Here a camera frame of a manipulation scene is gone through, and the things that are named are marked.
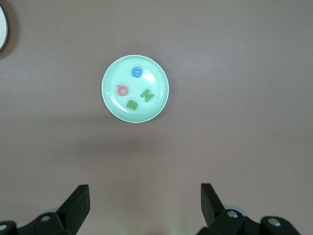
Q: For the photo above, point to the blue lowercase letter e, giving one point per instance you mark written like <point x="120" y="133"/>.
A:
<point x="133" y="72"/>

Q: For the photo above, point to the green capital letter N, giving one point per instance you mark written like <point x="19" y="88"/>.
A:
<point x="146" y="95"/>

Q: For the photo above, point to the beige plate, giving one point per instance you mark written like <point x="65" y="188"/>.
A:
<point x="2" y="31"/>

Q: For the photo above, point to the brown table cover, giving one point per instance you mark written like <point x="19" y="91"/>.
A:
<point x="220" y="73"/>

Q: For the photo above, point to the green capital letter B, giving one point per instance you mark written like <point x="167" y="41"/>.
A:
<point x="132" y="105"/>

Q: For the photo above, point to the light green plate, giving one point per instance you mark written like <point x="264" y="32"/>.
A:
<point x="110" y="98"/>

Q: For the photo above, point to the red capital letter Q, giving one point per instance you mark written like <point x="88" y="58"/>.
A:
<point x="125" y="91"/>

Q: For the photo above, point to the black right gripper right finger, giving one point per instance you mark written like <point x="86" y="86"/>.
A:
<point x="210" y="205"/>

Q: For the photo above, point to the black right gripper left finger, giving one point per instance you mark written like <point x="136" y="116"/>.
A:
<point x="75" y="208"/>

